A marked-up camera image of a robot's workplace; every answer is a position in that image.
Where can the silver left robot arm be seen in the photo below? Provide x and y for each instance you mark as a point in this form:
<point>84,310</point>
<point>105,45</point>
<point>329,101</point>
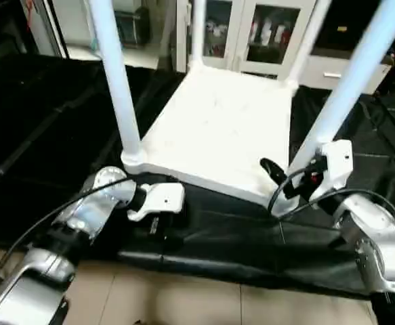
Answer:
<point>68,223</point>

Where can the white glass door cabinet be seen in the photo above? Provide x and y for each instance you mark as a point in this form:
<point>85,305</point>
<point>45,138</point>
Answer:
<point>251,37</point>

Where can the black plastic mat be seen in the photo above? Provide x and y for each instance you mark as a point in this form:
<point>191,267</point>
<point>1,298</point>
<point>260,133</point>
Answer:
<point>41,135</point>

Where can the white plastic table leg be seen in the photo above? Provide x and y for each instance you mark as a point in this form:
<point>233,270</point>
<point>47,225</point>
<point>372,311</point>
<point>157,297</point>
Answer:
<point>349,88</point>
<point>119,81</point>
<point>302,44</point>
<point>197,30</point>

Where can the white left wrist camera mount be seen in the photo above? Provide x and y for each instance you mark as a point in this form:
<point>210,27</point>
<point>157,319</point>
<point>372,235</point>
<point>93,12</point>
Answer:
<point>160,200</point>

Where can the black box device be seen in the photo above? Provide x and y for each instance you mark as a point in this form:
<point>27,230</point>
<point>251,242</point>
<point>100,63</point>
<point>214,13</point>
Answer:
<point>346,30</point>

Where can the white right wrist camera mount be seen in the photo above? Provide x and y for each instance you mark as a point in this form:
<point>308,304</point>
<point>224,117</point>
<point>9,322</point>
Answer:
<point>333,166</point>

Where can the white drawer unit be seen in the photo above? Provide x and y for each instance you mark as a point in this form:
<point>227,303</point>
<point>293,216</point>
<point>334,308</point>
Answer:
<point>346,73</point>

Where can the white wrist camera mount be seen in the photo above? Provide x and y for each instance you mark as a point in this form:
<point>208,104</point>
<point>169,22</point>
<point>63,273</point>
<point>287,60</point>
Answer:
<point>333,166</point>
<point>160,200</point>

